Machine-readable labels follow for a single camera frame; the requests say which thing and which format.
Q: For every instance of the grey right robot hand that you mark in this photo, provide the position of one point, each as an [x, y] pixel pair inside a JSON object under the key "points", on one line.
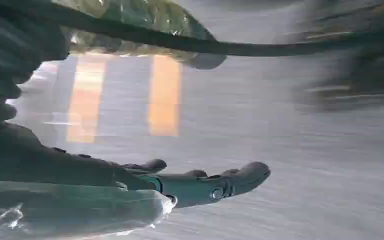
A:
{"points": [[79, 172]]}

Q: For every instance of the yellow tape strip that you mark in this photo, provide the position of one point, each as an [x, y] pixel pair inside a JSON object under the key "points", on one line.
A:
{"points": [[164, 96], [86, 99]]}

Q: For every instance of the right arm ribbed grey sleeve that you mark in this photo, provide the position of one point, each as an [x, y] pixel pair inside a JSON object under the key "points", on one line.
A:
{"points": [[10, 56]]}

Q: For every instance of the clear bag of metal parts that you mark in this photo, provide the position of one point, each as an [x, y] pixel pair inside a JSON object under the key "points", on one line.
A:
{"points": [[145, 20]]}

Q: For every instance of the dark tray of metal parts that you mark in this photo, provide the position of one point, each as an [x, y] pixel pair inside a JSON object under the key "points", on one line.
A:
{"points": [[361, 73]]}

